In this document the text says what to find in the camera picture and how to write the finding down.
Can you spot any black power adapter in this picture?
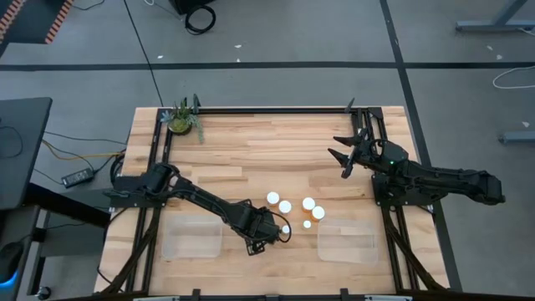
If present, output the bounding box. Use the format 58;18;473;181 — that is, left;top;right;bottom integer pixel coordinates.
61;167;95;189

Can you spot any potted succulent plant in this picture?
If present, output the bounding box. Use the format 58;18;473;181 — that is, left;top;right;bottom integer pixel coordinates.
160;98;206;144

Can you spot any yellow floor cable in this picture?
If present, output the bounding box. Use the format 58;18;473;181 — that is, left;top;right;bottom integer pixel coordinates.
40;139;126;162

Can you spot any long black floor cable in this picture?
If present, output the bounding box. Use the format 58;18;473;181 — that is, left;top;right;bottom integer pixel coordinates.
122;0;165;108

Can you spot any grey table foot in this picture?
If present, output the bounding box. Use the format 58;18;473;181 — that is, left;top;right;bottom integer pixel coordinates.
497;130;535;145

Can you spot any clear plastic bin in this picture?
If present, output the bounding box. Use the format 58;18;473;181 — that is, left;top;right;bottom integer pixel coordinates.
161;214;224;261
317;218;380;266

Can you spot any black desk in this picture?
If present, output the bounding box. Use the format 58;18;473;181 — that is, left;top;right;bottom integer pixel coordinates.
0;97;54;211

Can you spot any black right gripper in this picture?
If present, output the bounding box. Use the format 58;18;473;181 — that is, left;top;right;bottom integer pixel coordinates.
328;128;381;179

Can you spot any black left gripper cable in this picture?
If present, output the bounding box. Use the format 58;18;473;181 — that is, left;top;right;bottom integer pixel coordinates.
267;210;293;245

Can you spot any grey table leg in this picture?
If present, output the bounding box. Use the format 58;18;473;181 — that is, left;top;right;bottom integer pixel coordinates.
455;0;535;34

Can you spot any black computer mouse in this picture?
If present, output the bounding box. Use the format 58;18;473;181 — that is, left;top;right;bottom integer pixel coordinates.
0;241;24;289

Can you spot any black aluminium table frame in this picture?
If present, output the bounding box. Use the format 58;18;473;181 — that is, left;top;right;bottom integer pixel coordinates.
94;94;449;301

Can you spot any orange black striped ramp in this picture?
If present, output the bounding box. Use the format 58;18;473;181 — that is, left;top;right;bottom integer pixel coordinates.
0;0;74;45

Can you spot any white floor cable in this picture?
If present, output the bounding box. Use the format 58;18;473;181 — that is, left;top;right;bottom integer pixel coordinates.
492;64;535;90

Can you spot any coiled black cable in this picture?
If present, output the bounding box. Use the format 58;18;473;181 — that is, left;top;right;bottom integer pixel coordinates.
184;4;217;36

